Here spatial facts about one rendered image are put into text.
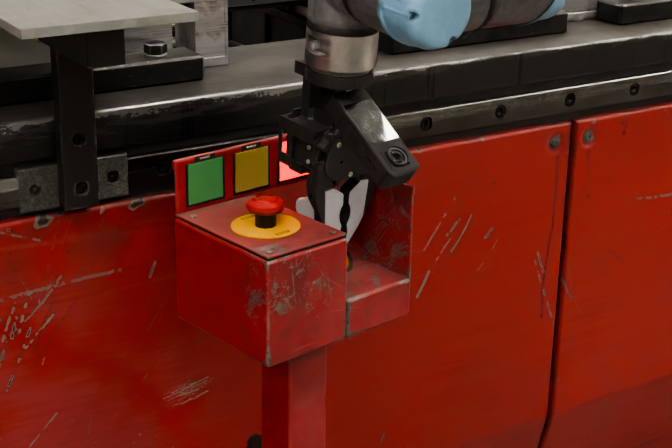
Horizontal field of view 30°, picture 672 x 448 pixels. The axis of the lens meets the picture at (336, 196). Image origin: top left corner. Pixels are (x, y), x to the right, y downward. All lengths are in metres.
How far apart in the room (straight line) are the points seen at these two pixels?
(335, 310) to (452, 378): 0.50
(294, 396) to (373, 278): 0.15
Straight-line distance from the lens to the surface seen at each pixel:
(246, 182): 1.37
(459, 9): 1.18
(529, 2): 1.25
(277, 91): 1.47
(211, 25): 1.55
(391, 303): 1.36
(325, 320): 1.29
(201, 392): 1.56
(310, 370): 1.38
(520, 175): 1.72
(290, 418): 1.39
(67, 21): 1.21
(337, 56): 1.27
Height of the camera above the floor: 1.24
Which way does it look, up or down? 20 degrees down
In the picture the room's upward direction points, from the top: 1 degrees clockwise
